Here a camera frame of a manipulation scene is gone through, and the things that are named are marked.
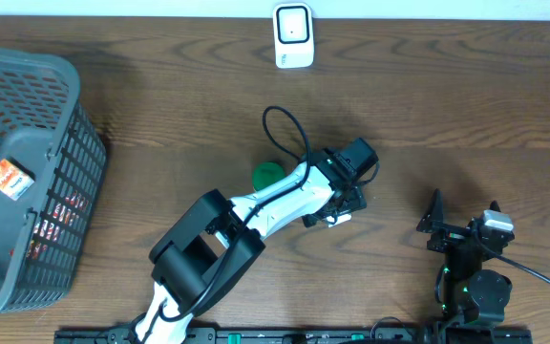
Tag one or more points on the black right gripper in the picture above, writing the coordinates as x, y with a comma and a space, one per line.
434, 216

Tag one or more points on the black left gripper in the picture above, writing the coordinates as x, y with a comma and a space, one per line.
356, 200

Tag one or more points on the white blue toothpaste box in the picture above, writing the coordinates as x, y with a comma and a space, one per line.
335, 220

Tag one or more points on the green lid jar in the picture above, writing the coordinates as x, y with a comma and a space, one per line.
266, 174

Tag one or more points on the orange Top chocolate bar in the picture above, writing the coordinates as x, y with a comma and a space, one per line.
62, 225

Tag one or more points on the orange small box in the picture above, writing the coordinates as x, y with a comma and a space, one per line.
14, 182

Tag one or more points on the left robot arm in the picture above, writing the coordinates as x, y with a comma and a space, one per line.
214, 243

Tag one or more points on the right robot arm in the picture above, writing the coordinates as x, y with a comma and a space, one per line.
473, 298

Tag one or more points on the white barcode scanner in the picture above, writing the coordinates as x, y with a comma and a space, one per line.
293, 35

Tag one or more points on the grey plastic basket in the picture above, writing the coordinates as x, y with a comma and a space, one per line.
45, 131

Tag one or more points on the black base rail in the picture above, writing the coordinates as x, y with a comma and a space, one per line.
388, 333

